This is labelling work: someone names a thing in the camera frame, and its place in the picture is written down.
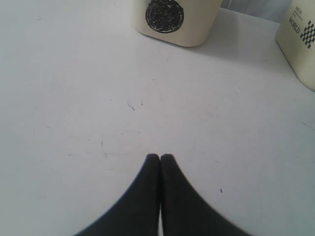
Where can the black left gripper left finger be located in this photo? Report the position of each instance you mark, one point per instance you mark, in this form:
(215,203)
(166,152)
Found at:
(136,213)

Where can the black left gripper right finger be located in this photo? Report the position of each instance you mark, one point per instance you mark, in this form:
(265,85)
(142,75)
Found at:
(183,210)

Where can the cream bin with triangle mark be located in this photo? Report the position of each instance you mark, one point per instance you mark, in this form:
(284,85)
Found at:
(296,39)

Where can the cream bin with circle mark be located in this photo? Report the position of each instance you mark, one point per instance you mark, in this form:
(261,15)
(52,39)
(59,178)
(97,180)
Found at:
(185,23)

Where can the white backdrop curtain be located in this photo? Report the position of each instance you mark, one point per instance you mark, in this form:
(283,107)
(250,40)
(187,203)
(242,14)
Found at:
(272,10)

